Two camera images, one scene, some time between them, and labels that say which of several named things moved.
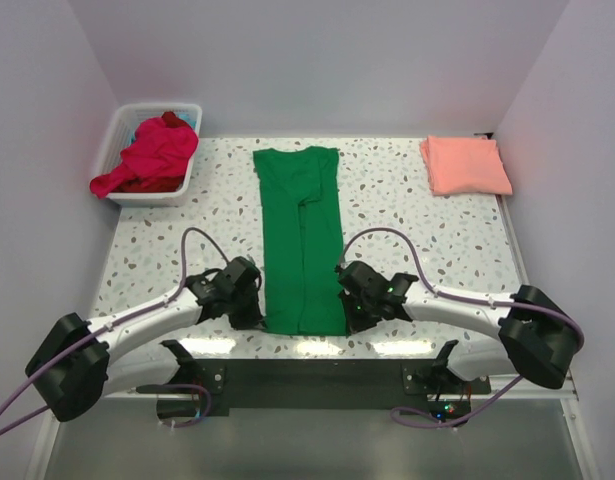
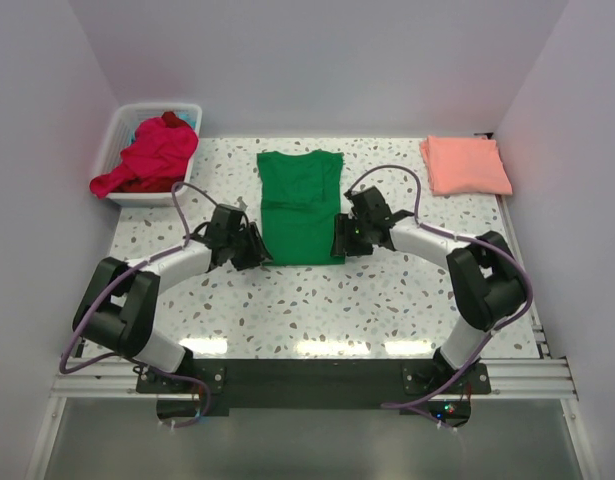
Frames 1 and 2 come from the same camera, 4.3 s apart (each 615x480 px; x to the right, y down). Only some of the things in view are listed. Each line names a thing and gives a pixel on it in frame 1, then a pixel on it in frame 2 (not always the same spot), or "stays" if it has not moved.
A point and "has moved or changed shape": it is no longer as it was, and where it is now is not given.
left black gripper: x=253 y=319 to x=257 y=252
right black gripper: x=354 y=324 to x=342 y=242
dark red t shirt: x=172 y=121 stays
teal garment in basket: x=187 y=118 stays
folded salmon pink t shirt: x=457 y=165 stays
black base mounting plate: x=224 y=384 stays
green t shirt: x=303 y=240 has moved or changed shape
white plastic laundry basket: x=118 y=135 stays
